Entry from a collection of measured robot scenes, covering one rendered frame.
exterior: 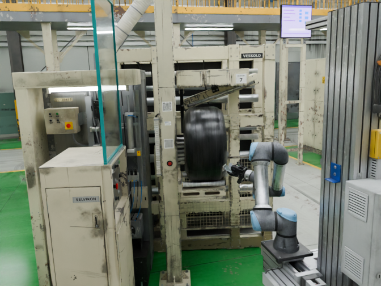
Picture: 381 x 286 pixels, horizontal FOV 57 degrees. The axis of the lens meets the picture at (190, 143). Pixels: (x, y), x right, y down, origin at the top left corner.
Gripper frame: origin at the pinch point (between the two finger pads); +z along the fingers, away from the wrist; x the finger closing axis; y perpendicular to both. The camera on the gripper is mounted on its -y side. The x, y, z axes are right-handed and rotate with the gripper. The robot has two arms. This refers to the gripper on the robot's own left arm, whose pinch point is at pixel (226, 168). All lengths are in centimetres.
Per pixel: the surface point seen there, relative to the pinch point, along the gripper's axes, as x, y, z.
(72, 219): 112, 29, 13
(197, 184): 15.7, -11.7, 18.4
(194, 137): 10.5, 29.0, 15.8
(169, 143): 15.7, 19.1, 41.5
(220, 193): 6.6, -21.4, 4.0
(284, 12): -387, 16, 200
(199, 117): -2.7, 37.1, 21.5
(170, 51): -10, 83, 48
